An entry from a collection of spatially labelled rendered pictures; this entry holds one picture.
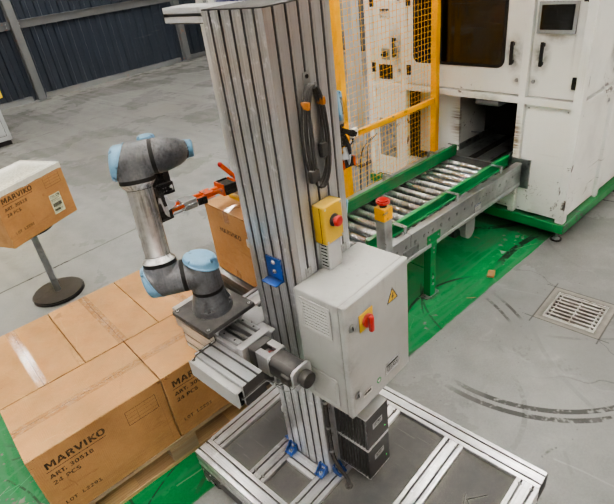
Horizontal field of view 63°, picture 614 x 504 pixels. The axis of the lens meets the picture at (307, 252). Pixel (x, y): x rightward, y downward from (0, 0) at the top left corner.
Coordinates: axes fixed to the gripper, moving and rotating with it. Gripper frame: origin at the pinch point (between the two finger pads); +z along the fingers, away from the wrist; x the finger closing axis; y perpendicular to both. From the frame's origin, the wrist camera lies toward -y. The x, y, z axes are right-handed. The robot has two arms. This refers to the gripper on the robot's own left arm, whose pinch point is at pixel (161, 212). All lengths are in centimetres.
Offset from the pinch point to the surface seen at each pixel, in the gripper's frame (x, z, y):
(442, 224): -35, 68, 167
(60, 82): 1072, 117, 274
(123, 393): -16, 66, -47
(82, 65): 1078, 93, 336
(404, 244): -35, 64, 127
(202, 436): -19, 118, -20
